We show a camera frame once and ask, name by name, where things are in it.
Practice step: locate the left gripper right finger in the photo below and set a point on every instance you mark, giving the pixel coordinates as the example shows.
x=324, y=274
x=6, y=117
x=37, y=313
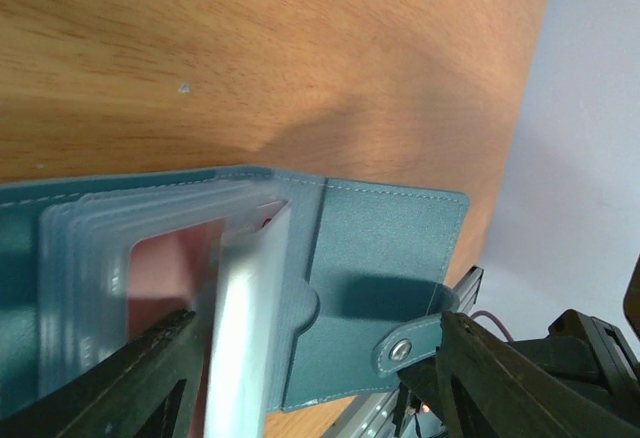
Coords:
x=479, y=386

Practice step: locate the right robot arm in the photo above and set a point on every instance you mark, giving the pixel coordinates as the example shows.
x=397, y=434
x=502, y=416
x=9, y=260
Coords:
x=585, y=350

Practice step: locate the red circle card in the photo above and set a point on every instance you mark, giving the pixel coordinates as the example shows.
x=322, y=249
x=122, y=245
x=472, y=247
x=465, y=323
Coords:
x=179, y=269

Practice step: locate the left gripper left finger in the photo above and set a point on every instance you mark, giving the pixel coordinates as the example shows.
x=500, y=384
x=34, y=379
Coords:
x=148, y=388

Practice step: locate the teal leather card holder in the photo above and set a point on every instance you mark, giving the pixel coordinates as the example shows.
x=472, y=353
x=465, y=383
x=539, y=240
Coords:
x=363, y=259

